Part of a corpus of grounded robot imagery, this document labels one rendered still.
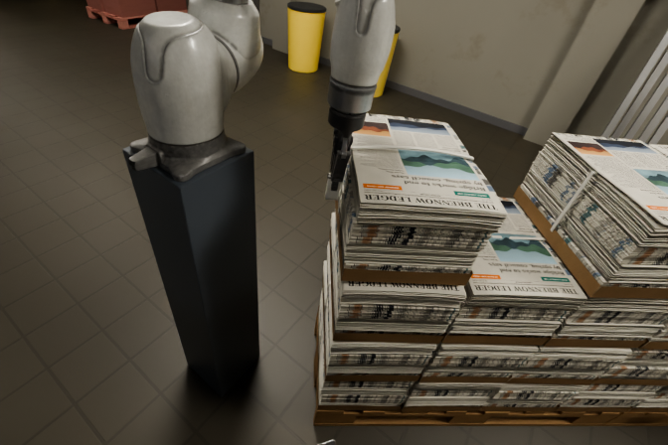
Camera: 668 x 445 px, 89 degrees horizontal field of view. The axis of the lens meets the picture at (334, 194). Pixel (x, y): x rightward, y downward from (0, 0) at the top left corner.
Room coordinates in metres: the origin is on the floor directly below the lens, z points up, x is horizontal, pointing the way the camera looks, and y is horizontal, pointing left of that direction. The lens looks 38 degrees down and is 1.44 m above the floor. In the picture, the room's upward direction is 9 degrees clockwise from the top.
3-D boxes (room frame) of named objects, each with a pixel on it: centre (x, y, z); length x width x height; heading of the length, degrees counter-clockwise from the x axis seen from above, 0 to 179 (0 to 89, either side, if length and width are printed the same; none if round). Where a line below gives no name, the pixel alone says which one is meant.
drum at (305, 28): (4.30, 0.63, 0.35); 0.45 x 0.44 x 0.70; 150
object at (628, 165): (0.74, -0.74, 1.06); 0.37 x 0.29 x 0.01; 9
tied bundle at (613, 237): (0.74, -0.73, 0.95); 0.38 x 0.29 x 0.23; 9
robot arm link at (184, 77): (0.65, 0.34, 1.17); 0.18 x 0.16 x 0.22; 175
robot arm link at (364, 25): (0.66, -0.01, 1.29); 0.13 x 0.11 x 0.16; 175
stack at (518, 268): (0.72, -0.60, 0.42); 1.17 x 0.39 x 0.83; 98
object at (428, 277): (0.57, -0.17, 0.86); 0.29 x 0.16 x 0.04; 98
